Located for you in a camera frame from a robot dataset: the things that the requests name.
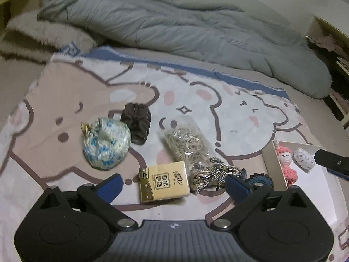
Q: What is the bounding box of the grey quilt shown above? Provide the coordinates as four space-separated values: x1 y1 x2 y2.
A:
37 0 333 100

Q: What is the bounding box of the grey braided cord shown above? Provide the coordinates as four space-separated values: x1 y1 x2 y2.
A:
189 157 247 195

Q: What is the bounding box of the beige fluffy blanket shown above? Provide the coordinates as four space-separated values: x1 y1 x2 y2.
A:
0 19 107 63

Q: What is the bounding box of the wooden shelf with clothes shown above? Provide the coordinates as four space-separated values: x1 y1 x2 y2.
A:
305 16 349 130

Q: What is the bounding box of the cartoon printed cloth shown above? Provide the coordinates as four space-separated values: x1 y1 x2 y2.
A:
0 42 349 262

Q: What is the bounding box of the white crochet ball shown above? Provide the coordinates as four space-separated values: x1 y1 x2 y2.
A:
293 148 316 170

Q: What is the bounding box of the white cardboard box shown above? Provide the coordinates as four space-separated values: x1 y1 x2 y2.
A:
262 140 345 227

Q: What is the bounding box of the dark brown hair claw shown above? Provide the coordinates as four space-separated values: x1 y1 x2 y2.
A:
120 102 152 145

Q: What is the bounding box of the clear bag of rubber bands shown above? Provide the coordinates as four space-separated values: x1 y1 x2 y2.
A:
161 117 216 164

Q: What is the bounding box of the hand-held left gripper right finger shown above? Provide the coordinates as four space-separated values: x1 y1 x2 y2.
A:
210 175 313 230

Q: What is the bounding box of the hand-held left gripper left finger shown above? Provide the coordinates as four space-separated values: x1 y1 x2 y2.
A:
35 173 138 231

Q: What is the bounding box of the yellow wooden shelf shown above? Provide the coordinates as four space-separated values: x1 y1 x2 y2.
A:
0 0 66 30

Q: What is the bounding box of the yellow tissue pack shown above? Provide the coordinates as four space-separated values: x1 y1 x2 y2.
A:
139 161 190 204

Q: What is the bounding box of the dark crochet scrunchie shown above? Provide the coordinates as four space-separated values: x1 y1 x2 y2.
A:
240 172 274 190

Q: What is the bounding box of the blue white patterned pouch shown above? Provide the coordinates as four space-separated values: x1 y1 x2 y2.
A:
81 116 132 171

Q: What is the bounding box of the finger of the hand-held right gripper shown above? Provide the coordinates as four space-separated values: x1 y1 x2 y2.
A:
313 149 349 181

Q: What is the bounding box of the pink crochet doll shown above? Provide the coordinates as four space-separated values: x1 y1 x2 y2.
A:
273 139 298 186

